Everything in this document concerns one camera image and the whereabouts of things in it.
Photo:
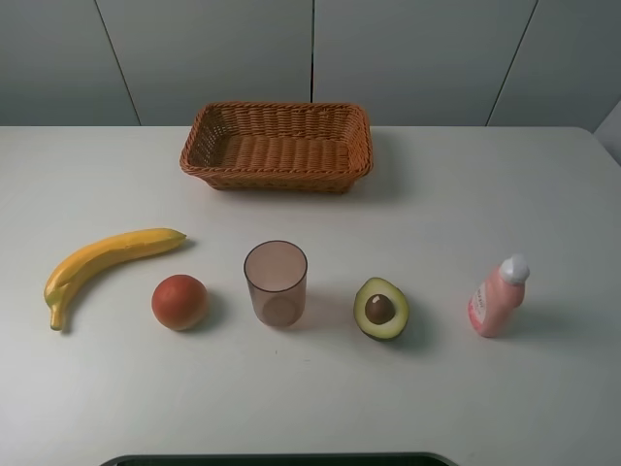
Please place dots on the halved avocado with pit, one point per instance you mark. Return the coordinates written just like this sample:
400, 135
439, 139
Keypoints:
381, 310

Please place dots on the translucent pink plastic cup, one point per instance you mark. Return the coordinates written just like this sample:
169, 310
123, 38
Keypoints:
276, 276

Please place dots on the yellow banana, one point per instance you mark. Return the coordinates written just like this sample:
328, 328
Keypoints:
70, 275

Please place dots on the pink bottle with white cap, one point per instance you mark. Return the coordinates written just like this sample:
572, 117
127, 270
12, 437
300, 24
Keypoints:
498, 296

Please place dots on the brown wicker basket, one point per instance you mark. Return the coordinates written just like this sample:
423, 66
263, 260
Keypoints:
313, 147

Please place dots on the black tray edge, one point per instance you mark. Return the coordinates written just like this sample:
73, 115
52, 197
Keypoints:
292, 459

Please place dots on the red orange round fruit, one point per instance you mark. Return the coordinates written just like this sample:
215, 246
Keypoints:
180, 302

